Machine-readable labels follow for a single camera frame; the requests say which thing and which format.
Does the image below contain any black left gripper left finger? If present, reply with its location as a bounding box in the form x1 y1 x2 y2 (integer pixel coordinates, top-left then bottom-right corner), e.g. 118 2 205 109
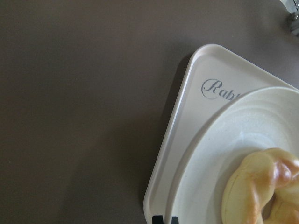
151 212 164 224

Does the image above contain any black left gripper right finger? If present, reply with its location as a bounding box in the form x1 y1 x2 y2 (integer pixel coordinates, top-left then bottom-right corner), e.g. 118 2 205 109
170 213 179 224

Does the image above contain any glazed donut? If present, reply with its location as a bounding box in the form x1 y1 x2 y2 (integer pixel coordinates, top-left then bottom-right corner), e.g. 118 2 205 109
221 148 299 224

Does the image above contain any white round plate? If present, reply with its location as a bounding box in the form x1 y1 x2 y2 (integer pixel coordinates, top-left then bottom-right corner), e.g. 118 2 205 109
164 87 299 224

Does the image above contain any cream rectangular tray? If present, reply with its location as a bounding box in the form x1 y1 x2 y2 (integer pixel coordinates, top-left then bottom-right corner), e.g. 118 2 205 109
143 44 298 224

